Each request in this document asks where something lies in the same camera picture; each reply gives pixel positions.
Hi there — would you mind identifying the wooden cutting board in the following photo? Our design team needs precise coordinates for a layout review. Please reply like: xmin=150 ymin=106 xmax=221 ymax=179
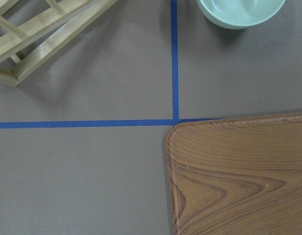
xmin=166 ymin=112 xmax=302 ymax=235

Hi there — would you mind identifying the mint green bowl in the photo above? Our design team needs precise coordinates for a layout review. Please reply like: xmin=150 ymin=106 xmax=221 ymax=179
xmin=197 ymin=0 xmax=285 ymax=30

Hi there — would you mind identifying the wooden cup rack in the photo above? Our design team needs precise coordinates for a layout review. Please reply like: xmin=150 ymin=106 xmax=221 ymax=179
xmin=0 ymin=0 xmax=115 ymax=87

